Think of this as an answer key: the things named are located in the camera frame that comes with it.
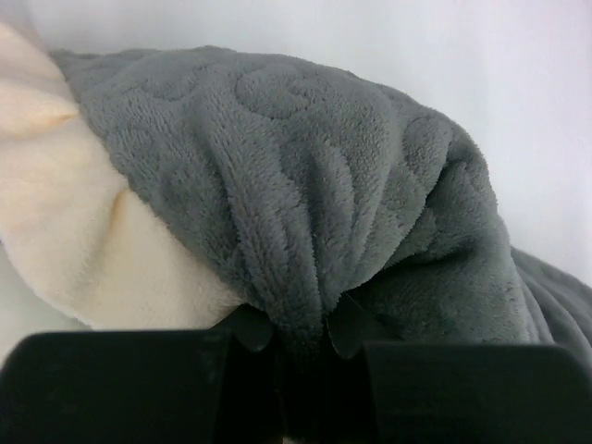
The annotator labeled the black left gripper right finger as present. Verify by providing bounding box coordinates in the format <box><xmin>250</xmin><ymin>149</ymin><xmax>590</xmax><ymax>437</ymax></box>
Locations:
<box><xmin>323</xmin><ymin>296</ymin><xmax>591</xmax><ymax>443</ymax></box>

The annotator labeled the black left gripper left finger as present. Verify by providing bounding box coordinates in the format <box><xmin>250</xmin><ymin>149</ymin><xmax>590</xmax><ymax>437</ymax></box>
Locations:
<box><xmin>1</xmin><ymin>308</ymin><xmax>278</xmax><ymax>443</ymax></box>

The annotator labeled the grey pillowcase with cream frill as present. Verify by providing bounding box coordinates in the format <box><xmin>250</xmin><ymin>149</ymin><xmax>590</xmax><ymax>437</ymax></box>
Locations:
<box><xmin>0</xmin><ymin>21</ymin><xmax>592</xmax><ymax>352</ymax></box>

